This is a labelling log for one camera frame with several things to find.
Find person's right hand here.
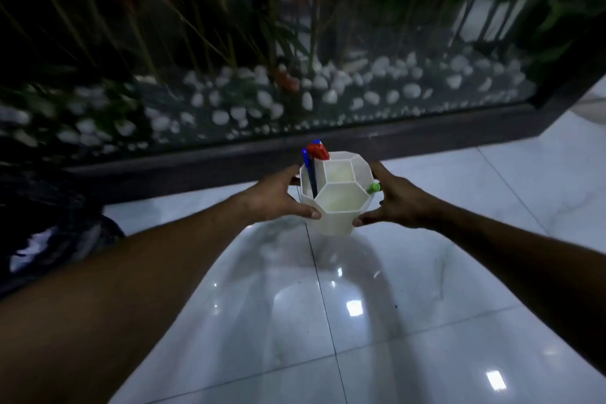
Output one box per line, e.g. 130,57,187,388
353,161,447,231

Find white hexagonal pen holder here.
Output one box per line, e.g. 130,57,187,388
299,151,378,236

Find red capped pen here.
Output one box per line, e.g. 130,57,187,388
306,140,331,162

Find bed of white pebbles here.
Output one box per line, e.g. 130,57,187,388
0,50,538,154

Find person's left forearm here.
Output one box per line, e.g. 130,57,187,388
0,193,258,404

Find dark wooden planter frame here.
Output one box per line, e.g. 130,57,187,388
62,72,606,203

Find green plants with thin stems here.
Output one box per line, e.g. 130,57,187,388
0,0,606,87

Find person's right forearm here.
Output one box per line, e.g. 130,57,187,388
426,202,606,377

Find person's left hand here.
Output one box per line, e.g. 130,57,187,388
243,164,323,225

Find dark patterned shorts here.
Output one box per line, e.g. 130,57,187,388
0,171,127,299

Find blue pen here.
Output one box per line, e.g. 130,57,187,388
302,148,319,199

